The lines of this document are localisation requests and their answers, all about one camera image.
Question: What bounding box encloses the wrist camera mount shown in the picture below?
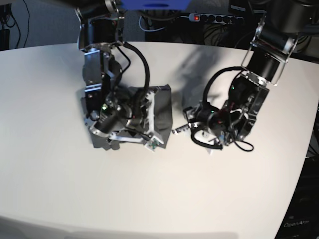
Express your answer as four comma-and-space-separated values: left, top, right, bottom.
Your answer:
171, 107, 224, 155
107, 86, 170, 151

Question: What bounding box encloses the blue plastic box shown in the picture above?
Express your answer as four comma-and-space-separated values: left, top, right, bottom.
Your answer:
121, 0, 191, 10

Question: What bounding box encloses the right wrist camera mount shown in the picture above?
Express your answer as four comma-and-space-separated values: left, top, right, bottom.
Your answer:
171, 107, 224, 155

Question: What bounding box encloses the black OpenArm case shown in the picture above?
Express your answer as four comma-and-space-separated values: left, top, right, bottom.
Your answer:
275, 156, 319, 239

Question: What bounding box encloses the grey T-shirt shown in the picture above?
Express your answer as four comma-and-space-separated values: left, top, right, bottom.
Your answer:
81, 85, 173, 150

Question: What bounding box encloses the black power strip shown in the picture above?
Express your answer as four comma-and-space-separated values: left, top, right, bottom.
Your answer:
186, 13, 245, 25

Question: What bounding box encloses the white cable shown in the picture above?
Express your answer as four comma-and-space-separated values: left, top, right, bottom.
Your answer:
139, 9, 167, 32

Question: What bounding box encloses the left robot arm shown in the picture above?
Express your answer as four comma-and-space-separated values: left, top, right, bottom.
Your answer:
183, 0, 319, 150

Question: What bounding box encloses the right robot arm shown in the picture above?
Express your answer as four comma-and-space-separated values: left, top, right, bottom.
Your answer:
60, 0, 150, 138

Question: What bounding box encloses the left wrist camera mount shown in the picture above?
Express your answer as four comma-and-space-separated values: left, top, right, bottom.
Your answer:
107, 86, 170, 151

